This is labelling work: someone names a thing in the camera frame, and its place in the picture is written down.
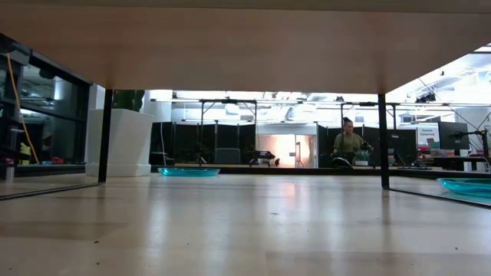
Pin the green cactus plant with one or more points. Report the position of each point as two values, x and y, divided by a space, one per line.
128 100

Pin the grey chair back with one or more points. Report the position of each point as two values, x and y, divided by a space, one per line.
227 156

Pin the dark background table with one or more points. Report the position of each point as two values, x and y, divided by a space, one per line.
452 161

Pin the white hexagonal plant pot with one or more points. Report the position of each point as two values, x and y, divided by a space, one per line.
126 142

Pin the black computer monitor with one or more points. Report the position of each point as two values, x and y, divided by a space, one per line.
453 136

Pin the black metal rig frame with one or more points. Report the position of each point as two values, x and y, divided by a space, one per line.
287 171

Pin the white printed sign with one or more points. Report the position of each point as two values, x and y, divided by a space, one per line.
427 134

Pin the wooden shelf with black legs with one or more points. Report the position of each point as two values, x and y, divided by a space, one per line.
245 50

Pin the teal translucent plastic plate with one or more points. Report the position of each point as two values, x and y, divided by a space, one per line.
468 187
188 172

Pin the black partition panels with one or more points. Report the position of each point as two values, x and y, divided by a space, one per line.
184 142
403 142

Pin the black background gantry frame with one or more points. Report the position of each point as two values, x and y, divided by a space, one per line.
368 104
228 101

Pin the small plant in white pot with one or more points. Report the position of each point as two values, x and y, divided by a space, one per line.
361 156

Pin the black background robot arm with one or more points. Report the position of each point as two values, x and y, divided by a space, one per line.
262 155

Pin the small red object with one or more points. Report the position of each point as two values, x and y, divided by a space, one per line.
57 160

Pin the person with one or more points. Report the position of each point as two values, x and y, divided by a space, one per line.
347 143

